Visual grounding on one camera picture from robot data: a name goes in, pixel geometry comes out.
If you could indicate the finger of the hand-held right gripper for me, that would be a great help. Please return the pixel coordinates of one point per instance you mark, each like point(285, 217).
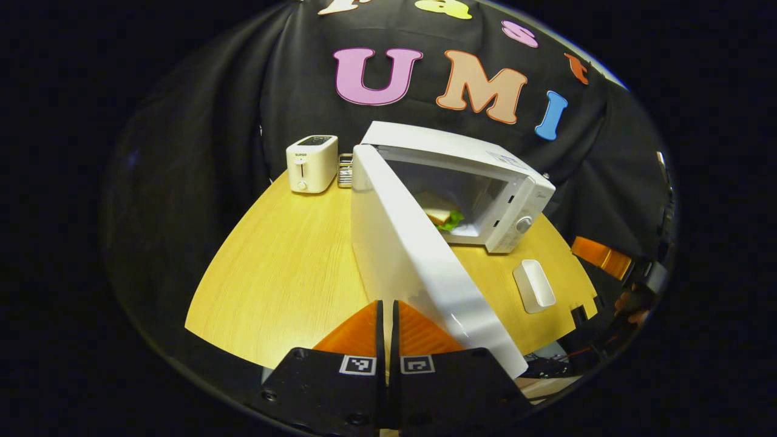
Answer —
point(601, 258)

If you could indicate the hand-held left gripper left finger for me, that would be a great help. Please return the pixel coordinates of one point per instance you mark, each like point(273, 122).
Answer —
point(328, 394)

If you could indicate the sandwich with green lettuce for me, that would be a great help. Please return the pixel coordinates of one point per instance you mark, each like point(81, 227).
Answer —
point(443, 213)

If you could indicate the white microwave oven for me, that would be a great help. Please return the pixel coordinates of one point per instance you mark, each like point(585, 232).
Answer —
point(400, 261)

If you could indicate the white toaster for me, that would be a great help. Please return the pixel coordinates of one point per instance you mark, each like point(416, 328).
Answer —
point(311, 164)

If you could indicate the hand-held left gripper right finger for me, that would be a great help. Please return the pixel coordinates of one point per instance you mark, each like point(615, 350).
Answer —
point(449, 394)

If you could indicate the small metal rack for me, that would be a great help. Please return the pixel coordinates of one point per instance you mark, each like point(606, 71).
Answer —
point(345, 171)

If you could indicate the black backdrop cloth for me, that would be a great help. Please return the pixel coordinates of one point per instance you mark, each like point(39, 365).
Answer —
point(212, 152)

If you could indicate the white rectangular tray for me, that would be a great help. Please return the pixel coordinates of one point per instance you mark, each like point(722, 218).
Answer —
point(534, 286)

